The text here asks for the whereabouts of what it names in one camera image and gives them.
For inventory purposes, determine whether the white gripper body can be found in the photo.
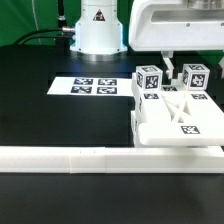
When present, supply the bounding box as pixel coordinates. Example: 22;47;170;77
128;0;224;51

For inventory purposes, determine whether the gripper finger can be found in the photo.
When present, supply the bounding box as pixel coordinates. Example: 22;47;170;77
161;51;174;80
216;65;224;80

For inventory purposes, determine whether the white chair back frame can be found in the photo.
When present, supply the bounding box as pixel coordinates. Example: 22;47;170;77
131;73;224;148

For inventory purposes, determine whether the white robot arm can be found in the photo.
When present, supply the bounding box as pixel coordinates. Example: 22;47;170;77
71;0;224;76

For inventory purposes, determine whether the white marker base sheet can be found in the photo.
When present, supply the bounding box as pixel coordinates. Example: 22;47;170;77
47;77;133;97

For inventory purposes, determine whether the black cable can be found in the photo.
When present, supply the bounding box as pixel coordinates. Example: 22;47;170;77
13;29;64;46

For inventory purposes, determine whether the white U-shaped obstacle frame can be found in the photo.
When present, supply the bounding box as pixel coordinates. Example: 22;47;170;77
0;146;224;174

